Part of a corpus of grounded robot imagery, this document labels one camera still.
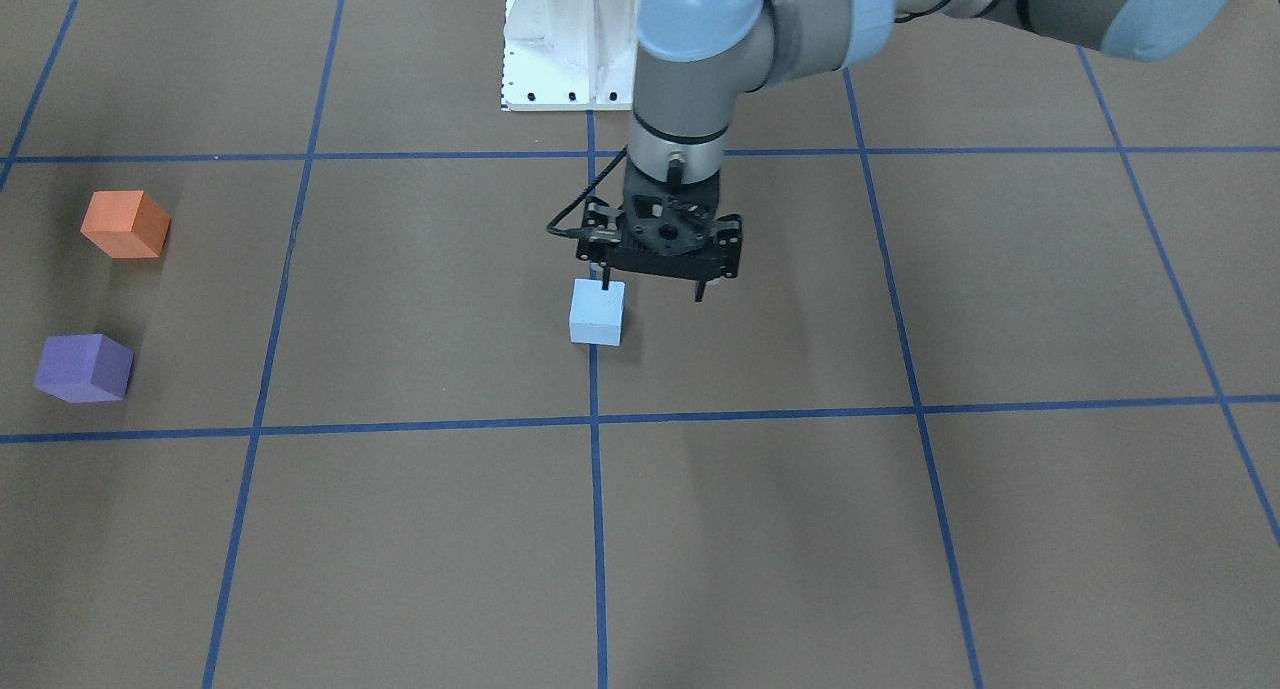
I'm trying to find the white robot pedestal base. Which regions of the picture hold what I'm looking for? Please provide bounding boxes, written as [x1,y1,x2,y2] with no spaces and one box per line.
[500,0,637,111]

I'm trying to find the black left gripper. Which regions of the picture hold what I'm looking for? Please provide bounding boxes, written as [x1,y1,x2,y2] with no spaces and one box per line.
[576,164,744,304]

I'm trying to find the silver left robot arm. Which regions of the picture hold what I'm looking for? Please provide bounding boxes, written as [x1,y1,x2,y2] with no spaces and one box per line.
[547,0,1228,300]

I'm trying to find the light blue foam block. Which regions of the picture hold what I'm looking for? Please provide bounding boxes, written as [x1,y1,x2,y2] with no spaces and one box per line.
[568,278,626,347]

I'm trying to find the purple foam block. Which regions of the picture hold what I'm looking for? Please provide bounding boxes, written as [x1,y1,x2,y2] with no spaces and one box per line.
[33,334,134,405]

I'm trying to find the orange foam block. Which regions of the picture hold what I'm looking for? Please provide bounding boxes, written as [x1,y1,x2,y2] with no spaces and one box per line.
[79,191,172,260]

